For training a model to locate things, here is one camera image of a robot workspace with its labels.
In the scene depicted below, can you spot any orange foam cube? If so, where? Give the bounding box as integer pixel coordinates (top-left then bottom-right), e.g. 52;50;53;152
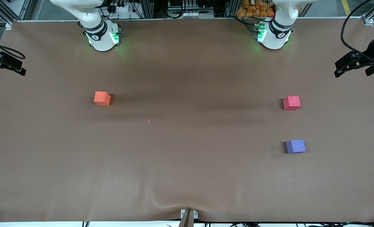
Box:
93;91;111;106

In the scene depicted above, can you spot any red foam cube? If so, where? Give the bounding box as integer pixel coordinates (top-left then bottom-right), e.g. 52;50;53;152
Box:
283;96;301;111

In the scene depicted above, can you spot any purple foam cube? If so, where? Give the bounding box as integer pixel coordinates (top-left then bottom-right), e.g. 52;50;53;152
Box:
285;139;306;154

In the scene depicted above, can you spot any pile of orange bags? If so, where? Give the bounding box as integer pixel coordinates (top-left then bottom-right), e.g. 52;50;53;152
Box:
236;0;276;18

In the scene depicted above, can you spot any white power strip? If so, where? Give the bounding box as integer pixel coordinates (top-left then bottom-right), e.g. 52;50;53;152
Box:
109;2;131;14

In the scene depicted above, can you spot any white connector block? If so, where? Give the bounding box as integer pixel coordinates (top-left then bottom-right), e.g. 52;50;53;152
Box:
180;11;214;19

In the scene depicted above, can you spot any large table mat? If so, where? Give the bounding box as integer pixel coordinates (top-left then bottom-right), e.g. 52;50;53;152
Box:
0;18;374;223

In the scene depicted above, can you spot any metal table clamp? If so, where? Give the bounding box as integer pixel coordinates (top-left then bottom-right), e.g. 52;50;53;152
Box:
180;209;199;227

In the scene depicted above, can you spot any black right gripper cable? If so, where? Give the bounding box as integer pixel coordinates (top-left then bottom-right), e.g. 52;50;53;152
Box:
0;34;26;60

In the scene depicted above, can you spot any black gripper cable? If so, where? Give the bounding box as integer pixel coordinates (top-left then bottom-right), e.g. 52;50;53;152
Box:
341;0;374;62
0;34;26;60

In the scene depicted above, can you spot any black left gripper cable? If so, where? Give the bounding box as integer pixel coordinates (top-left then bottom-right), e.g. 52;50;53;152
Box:
341;0;374;62

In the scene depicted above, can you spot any aluminium frame post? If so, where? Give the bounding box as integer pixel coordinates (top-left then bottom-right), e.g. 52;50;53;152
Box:
141;0;154;19
226;0;240;18

